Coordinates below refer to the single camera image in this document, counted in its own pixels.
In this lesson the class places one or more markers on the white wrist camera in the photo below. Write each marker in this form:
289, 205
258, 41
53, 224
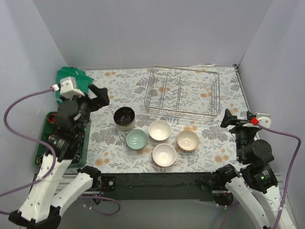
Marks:
68, 88
260, 118

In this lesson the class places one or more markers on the dark grey scrunchie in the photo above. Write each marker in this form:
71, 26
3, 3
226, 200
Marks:
77, 158

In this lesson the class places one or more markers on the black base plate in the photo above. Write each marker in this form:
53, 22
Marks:
164, 186

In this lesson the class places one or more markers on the pale green patterned bowl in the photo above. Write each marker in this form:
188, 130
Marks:
136, 139

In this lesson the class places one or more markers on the brown dotted scrunchie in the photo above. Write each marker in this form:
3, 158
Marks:
39, 160

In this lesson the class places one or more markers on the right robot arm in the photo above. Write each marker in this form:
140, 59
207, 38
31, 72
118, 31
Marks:
255, 186

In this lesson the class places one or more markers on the beige bowl front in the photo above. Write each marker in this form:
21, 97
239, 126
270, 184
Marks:
124, 117

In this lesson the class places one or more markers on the green compartment tray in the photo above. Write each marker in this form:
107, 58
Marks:
49, 128

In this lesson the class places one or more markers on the green cloth bag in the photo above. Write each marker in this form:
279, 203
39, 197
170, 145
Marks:
82, 80

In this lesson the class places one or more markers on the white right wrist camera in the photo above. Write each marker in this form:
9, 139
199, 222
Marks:
260, 118

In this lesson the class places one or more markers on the metal corner bracket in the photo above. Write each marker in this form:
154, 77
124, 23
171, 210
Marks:
236, 67

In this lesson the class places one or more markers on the metal wire dish rack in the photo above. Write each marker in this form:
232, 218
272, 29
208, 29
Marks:
183, 93

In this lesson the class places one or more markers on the white bowl dark leaf pattern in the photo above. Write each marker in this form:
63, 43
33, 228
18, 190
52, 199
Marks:
188, 141

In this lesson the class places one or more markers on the white ribbed bowl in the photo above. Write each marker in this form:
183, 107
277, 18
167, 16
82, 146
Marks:
159, 130

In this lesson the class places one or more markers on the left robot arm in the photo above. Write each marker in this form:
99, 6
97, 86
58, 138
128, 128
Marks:
43, 207

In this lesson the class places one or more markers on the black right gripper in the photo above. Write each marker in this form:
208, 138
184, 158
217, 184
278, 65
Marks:
238, 121

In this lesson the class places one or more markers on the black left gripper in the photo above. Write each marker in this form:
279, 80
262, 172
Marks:
94, 100

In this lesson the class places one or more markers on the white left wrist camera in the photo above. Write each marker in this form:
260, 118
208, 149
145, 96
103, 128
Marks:
68, 88

